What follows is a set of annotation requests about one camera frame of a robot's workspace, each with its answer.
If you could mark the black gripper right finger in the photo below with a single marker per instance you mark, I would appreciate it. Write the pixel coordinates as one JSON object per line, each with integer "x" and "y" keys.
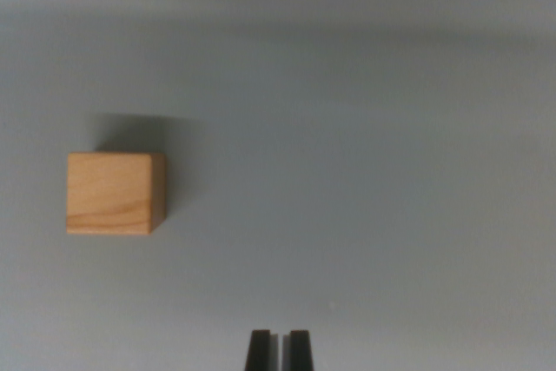
{"x": 300, "y": 353}

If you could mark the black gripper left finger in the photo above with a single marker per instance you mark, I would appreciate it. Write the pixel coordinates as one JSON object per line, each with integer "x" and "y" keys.
{"x": 260, "y": 353}

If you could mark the light wooden cube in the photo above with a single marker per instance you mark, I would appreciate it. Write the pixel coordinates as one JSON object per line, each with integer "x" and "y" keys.
{"x": 110, "y": 193}

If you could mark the grey plastic tray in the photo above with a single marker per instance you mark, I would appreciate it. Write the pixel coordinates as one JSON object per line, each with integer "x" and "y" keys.
{"x": 347, "y": 171}

